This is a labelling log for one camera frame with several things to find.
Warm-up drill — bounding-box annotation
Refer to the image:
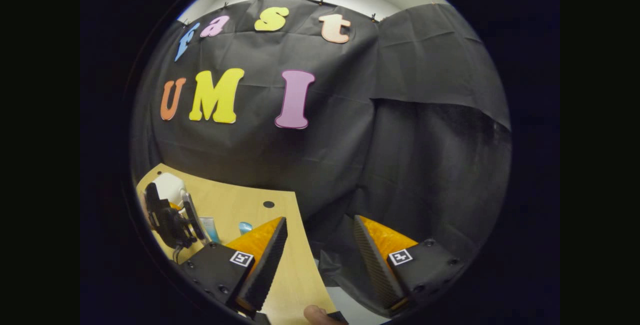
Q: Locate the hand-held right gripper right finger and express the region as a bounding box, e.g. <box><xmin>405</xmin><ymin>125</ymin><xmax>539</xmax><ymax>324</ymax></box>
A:
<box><xmin>352</xmin><ymin>215</ymin><xmax>467</xmax><ymax>315</ymax></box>

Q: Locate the white and blue tube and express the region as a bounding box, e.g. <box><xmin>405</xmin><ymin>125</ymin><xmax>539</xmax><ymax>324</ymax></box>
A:
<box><xmin>200</xmin><ymin>216</ymin><xmax>221</xmax><ymax>244</ymax></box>

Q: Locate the white suitcase with handle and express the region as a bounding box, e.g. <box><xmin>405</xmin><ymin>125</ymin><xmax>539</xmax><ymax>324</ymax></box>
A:
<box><xmin>150</xmin><ymin>172</ymin><xmax>187</xmax><ymax>208</ymax></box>

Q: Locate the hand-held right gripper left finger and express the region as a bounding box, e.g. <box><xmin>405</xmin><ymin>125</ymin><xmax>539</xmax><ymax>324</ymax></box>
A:
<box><xmin>179</xmin><ymin>216</ymin><xmax>289</xmax><ymax>314</ymax></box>

